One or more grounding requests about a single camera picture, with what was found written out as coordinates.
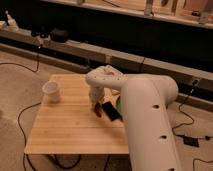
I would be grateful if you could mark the black power adapter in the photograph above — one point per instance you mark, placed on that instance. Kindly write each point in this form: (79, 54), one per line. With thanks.
(190, 141)

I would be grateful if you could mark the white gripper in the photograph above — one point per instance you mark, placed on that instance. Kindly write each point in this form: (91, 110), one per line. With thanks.
(96, 95)

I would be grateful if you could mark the bamboo table board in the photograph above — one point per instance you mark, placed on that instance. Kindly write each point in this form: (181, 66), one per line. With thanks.
(70, 127)

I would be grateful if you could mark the white ceramic cup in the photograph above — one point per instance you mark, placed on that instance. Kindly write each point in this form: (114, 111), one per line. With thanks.
(52, 91)

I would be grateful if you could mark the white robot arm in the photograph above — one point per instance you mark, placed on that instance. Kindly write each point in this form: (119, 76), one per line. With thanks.
(144, 100)

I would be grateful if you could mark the black rectangular block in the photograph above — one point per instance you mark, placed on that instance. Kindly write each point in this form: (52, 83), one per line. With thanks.
(110, 111)

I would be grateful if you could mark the black camera on ledge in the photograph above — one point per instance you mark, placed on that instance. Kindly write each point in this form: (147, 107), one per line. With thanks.
(56, 35)

